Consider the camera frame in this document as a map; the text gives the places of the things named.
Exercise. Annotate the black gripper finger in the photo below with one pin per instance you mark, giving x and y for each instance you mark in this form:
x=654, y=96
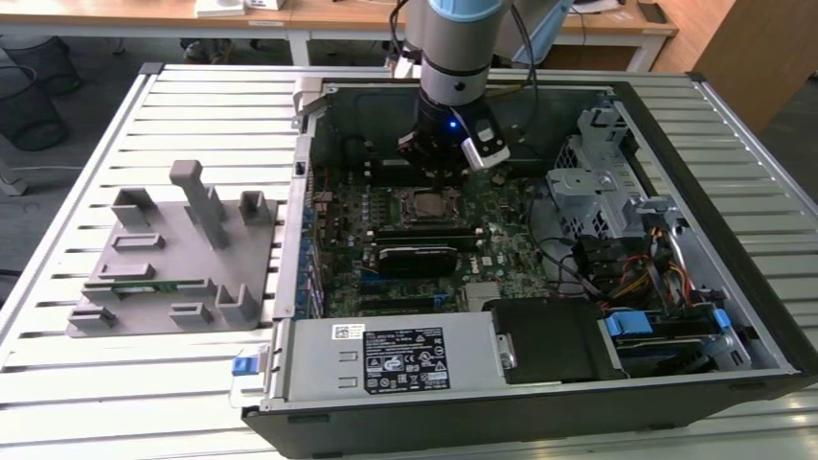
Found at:
x=414, y=151

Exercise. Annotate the silver CPU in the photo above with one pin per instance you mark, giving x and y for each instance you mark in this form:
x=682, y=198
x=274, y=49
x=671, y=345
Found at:
x=427, y=207

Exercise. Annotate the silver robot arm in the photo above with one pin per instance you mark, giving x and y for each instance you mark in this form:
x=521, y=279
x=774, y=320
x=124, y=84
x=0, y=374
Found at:
x=457, y=52

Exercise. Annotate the CPU socket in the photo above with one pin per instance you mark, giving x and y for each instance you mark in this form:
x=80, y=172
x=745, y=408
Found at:
x=441, y=223

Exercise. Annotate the green motherboard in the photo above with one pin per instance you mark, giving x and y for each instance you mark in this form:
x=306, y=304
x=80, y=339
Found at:
x=514, y=218

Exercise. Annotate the black graphics card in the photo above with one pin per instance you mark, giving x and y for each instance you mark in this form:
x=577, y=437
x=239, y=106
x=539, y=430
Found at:
x=415, y=263

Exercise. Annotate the silver metal drive cage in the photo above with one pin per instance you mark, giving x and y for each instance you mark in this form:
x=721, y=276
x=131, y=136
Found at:
x=578, y=184

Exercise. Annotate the silver finned heatsink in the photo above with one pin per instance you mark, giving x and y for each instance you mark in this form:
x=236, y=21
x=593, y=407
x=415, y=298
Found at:
x=481, y=291

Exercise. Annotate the black expansion slot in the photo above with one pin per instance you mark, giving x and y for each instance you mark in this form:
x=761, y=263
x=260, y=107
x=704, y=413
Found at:
x=397, y=305

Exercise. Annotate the white box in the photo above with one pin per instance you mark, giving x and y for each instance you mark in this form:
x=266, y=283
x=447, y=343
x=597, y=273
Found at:
x=264, y=4
x=220, y=7

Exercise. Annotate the black office chair base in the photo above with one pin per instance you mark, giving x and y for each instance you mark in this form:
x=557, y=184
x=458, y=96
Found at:
x=207, y=48

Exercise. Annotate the dark phone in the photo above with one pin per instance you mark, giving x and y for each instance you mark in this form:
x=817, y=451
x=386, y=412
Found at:
x=653, y=12

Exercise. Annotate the grey parts rack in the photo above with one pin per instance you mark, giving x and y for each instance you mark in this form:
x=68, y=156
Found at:
x=179, y=268

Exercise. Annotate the black plastic shroud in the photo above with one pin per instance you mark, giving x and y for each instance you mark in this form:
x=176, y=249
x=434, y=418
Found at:
x=550, y=340

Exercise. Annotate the silver power supply unit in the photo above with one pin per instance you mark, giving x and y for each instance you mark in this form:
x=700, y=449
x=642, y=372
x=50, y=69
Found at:
x=313, y=364

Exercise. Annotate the green RAM stick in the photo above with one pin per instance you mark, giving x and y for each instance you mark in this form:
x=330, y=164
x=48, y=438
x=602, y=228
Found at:
x=167, y=286

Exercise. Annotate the blue disk carrier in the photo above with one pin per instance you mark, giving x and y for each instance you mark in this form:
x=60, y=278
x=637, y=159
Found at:
x=626, y=327

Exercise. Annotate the brown wooden cabinet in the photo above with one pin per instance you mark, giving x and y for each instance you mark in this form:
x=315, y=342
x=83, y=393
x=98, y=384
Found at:
x=754, y=48

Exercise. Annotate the blue case latch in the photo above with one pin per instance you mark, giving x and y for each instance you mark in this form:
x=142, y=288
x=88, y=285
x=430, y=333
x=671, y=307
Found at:
x=242, y=366

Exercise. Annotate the black disk drive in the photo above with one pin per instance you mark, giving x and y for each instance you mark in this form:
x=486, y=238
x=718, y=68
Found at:
x=665, y=357

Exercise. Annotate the black open PC case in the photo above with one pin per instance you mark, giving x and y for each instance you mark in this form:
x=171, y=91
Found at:
x=447, y=431

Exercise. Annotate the blue disk carrier tab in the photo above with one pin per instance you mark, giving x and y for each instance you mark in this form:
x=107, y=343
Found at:
x=721, y=322

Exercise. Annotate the black mesh wastebasket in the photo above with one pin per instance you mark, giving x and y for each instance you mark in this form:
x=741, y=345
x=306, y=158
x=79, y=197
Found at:
x=39, y=57
x=32, y=120

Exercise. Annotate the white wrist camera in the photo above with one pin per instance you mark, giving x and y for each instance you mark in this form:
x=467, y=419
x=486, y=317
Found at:
x=482, y=155

